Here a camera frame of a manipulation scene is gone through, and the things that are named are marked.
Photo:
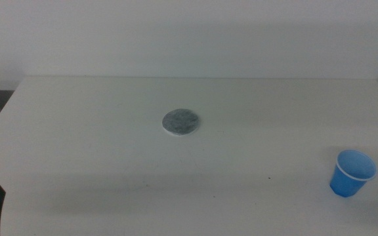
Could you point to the blue plastic cup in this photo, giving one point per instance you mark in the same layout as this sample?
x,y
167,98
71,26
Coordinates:
x,y
349,183

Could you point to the round grey marble cup mat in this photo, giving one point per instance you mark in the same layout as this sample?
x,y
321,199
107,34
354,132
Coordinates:
x,y
180,121

